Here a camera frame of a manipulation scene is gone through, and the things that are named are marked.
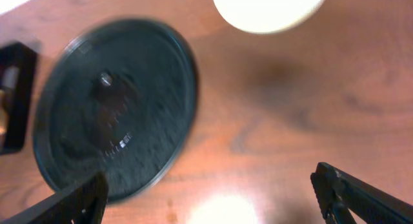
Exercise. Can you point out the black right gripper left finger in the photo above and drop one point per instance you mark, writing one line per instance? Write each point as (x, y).
(83, 203)

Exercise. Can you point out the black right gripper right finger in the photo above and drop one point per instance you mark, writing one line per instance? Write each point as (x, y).
(339, 195)

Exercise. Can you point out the light green plate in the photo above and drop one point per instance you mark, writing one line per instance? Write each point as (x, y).
(266, 16)

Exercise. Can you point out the round black tray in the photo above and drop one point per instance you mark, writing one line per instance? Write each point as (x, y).
(121, 100)

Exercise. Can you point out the black rectangular tray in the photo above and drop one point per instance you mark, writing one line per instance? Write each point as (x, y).
(18, 67)

